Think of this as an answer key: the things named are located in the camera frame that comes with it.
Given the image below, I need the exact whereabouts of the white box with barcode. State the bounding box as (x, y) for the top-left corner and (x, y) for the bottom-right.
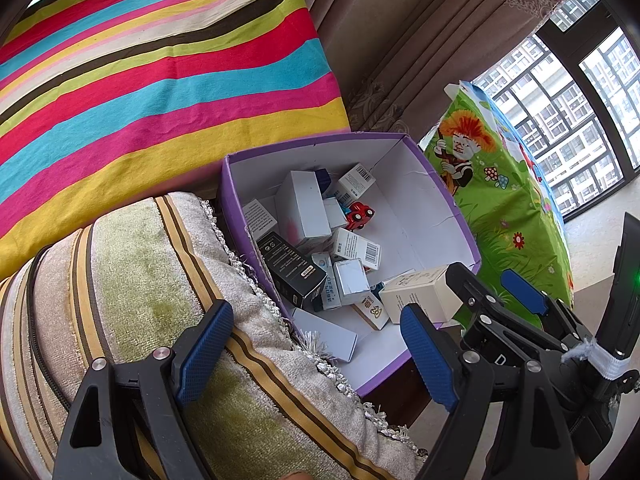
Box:
(331, 226), (382, 272)

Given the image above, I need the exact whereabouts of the beige cardboard box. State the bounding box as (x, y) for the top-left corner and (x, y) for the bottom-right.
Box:
(378, 265), (463, 326)

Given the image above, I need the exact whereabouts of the colourful striped cloth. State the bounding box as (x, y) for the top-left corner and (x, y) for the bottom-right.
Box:
(0, 0), (351, 266)

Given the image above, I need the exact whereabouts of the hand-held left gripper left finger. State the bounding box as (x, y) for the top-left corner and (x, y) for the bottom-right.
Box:
(52, 299), (236, 480)

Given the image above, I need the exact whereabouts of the brown patterned curtain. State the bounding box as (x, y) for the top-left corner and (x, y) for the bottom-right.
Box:
(287, 0), (581, 136)

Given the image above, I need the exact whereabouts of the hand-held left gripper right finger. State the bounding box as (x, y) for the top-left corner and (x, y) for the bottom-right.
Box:
(400, 304), (586, 480)

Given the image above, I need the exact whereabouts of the pale flat box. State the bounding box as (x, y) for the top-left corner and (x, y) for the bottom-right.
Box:
(291, 306), (359, 364)

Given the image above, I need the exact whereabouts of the purple storage box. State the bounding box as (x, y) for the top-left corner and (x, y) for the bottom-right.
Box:
(217, 131), (483, 397)

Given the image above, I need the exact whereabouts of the black product box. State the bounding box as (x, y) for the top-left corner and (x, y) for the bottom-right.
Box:
(256, 230), (328, 311)

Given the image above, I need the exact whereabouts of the red blue white medicine box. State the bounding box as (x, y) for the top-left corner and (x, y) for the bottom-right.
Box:
(309, 251), (345, 311)

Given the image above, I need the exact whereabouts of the red toy truck blue bucket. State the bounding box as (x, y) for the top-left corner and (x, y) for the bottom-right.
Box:
(346, 201), (375, 232)

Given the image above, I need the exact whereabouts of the plain white box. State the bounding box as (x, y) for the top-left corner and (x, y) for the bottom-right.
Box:
(321, 196), (350, 232)
(332, 258), (372, 307)

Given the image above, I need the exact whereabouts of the striped velvet cushion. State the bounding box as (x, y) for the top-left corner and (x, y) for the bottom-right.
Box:
(0, 191), (431, 480)

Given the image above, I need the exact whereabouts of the dark-framed window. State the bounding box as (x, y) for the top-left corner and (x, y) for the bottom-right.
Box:
(472, 0), (640, 223)

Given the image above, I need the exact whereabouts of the large grey box pink print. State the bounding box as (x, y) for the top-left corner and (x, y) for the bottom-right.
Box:
(276, 170), (333, 242)

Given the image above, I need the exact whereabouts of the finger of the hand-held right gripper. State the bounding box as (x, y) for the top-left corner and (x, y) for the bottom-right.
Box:
(445, 263), (506, 331)
(500, 269), (576, 336)

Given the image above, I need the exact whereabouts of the green cartoon bag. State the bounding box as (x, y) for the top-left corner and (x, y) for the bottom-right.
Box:
(420, 80), (576, 331)

